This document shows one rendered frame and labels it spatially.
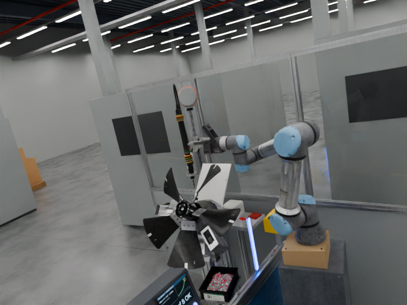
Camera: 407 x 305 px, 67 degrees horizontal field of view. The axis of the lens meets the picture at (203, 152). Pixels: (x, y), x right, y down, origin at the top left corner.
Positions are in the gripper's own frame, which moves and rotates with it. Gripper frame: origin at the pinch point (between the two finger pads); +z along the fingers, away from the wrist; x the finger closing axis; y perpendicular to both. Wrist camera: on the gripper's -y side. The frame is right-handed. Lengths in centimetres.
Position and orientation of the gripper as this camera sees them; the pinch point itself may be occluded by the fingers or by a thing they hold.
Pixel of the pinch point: (193, 140)
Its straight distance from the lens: 180.0
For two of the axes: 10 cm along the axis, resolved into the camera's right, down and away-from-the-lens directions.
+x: 5.9, -2.9, 7.5
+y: 1.9, 9.6, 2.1
